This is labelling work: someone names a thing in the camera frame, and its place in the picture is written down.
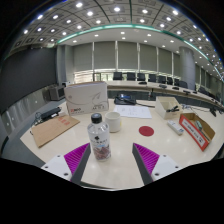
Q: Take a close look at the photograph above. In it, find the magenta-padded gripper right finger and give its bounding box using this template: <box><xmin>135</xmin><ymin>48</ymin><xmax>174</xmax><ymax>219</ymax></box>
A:
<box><xmin>132</xmin><ymin>143</ymin><xmax>183</xmax><ymax>186</ymax></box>

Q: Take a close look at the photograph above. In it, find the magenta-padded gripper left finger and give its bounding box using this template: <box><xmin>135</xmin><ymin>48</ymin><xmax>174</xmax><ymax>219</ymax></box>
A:
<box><xmin>41</xmin><ymin>143</ymin><xmax>92</xmax><ymax>186</ymax></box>

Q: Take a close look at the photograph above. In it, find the clear black-capped drink bottle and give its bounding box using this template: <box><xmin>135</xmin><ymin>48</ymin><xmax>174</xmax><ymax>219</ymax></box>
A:
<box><xmin>87</xmin><ymin>113</ymin><xmax>112</xmax><ymax>163</ymax></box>

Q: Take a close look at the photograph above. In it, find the flat round red coaster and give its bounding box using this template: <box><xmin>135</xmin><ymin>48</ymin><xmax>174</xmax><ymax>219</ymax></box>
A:
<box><xmin>138</xmin><ymin>125</ymin><xmax>155</xmax><ymax>137</ymax></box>

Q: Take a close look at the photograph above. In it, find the brown paper envelope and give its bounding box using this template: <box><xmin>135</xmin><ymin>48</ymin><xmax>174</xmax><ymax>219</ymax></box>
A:
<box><xmin>30</xmin><ymin>114</ymin><xmax>81</xmax><ymax>149</ymax></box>

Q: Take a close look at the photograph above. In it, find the white remote control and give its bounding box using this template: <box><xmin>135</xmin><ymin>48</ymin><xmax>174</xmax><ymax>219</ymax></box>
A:
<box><xmin>166</xmin><ymin>119</ymin><xmax>185</xmax><ymax>136</ymax></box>

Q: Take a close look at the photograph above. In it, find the white printed paper sheet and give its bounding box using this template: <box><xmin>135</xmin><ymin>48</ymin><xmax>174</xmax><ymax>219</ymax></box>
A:
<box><xmin>113</xmin><ymin>104</ymin><xmax>153</xmax><ymax>120</ymax></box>

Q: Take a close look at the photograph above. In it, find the white ceramic mug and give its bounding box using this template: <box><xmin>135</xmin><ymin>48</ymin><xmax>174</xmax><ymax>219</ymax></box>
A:
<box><xmin>104</xmin><ymin>111</ymin><xmax>122</xmax><ymax>133</ymax></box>

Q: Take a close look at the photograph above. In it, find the beige open organizer box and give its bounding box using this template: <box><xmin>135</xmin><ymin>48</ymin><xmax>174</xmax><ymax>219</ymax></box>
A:
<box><xmin>155</xmin><ymin>96</ymin><xmax>184</xmax><ymax>120</ymax></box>

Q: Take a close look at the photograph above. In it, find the red-sided open cardboard box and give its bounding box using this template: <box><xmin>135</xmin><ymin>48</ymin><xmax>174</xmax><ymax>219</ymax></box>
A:
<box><xmin>178</xmin><ymin>112</ymin><xmax>216</xmax><ymax>152</ymax></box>

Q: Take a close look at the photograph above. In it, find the black box-shaped device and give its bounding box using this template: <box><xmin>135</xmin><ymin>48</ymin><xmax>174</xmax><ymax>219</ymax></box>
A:
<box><xmin>34</xmin><ymin>106</ymin><xmax>63</xmax><ymax>123</ymax></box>

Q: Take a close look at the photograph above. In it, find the white printed cardboard box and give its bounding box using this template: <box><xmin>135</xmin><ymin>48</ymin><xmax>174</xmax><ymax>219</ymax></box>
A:
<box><xmin>63</xmin><ymin>81</ymin><xmax>110</xmax><ymax>117</ymax></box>

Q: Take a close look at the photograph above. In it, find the green whiteboard eraser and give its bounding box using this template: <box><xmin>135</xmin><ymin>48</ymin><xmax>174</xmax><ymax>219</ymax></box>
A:
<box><xmin>194</xmin><ymin>120</ymin><xmax>203</xmax><ymax>132</ymax></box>

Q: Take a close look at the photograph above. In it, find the grey boxy device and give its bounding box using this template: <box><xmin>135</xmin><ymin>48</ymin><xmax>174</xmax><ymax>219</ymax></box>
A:
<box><xmin>49</xmin><ymin>84</ymin><xmax>66</xmax><ymax>101</ymax></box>

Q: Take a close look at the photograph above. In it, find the long curved conference desk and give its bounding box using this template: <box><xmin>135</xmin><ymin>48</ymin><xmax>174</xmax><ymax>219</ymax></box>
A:
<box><xmin>106</xmin><ymin>79</ymin><xmax>224</xmax><ymax>109</ymax></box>

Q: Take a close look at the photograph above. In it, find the small black table device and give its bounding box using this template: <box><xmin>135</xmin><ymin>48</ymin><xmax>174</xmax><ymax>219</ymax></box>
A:
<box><xmin>209</xmin><ymin>106</ymin><xmax>218</xmax><ymax>118</ymax></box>

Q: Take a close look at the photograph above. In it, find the row of black chairs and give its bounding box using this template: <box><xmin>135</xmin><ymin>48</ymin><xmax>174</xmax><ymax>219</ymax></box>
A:
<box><xmin>112</xmin><ymin>71</ymin><xmax>214</xmax><ymax>98</ymax></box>

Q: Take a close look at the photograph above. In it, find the group of ceiling lights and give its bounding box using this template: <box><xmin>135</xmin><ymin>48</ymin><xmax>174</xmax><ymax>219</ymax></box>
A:
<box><xmin>9</xmin><ymin>0</ymin><xmax>224</xmax><ymax>73</ymax></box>

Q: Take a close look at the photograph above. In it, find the black phone cord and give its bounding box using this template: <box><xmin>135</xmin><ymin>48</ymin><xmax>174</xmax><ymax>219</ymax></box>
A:
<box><xmin>134</xmin><ymin>101</ymin><xmax>156</xmax><ymax>109</ymax></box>

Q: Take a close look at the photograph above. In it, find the thin grey cable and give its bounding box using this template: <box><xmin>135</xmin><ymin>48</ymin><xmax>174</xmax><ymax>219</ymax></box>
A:
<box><xmin>182</xmin><ymin>104</ymin><xmax>214</xmax><ymax>114</ymax></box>

